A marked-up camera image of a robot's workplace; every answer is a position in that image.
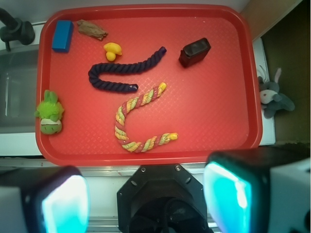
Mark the yellow rubber duck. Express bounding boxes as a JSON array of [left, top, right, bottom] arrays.
[[103, 42, 122, 62]]

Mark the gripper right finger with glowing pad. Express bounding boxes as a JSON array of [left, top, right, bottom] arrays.
[[203, 147, 311, 233]]

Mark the dark purple rope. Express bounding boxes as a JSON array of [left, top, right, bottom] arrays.
[[88, 46, 167, 93]]

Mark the brown bark piece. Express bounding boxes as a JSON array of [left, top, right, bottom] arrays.
[[77, 19, 108, 41]]

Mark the green plush toy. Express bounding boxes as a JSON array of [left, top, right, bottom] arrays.
[[34, 90, 65, 135]]

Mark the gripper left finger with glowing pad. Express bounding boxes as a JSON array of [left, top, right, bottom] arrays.
[[0, 166, 90, 233]]

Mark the black faucet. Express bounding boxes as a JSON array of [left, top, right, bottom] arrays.
[[0, 8, 35, 52]]

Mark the blue rectangular block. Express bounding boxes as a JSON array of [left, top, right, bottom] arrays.
[[52, 20, 73, 53]]

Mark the red plastic tray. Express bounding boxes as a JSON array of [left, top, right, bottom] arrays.
[[35, 4, 262, 166]]

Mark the grey plush bunny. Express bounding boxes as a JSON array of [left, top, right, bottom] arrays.
[[258, 68, 295, 119]]

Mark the black rectangular box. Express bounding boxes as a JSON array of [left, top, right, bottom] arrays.
[[178, 37, 211, 67]]

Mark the multicolour twisted rope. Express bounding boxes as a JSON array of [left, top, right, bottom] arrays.
[[114, 82, 179, 153]]

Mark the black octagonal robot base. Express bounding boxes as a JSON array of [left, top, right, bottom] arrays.
[[117, 165, 213, 233]]

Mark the metal sink basin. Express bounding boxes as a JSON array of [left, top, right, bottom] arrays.
[[0, 45, 38, 133]]

